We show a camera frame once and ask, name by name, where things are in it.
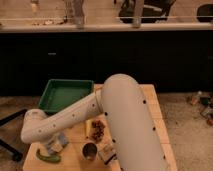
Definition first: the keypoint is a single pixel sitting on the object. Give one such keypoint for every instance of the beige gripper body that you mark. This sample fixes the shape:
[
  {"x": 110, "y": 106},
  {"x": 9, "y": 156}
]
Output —
[{"x": 54, "y": 146}]

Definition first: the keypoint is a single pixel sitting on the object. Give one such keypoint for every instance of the blue sponge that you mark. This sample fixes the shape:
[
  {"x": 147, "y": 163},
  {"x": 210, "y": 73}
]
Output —
[{"x": 64, "y": 141}]

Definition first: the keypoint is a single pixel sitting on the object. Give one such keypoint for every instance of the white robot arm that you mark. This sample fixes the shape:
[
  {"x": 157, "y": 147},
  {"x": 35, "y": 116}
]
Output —
[{"x": 123, "y": 103}]

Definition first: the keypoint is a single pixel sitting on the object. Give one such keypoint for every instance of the green pepper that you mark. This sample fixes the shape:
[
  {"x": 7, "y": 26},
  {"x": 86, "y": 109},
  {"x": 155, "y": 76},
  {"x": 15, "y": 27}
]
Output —
[{"x": 50, "y": 159}]

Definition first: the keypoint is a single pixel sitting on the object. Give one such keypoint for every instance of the metal measuring cup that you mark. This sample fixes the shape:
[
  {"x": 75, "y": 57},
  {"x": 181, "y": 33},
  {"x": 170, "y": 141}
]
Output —
[{"x": 89, "y": 151}]

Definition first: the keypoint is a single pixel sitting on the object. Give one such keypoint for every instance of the yellow stick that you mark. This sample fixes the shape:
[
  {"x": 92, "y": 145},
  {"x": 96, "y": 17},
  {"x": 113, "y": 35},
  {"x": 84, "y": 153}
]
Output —
[{"x": 87, "y": 128}]

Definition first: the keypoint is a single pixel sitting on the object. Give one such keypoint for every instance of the green plastic tray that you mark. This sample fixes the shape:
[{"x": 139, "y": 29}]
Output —
[{"x": 60, "y": 93}]

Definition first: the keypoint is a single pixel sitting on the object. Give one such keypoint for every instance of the wooden block brush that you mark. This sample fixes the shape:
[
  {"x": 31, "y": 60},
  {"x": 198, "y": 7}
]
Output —
[{"x": 107, "y": 153}]

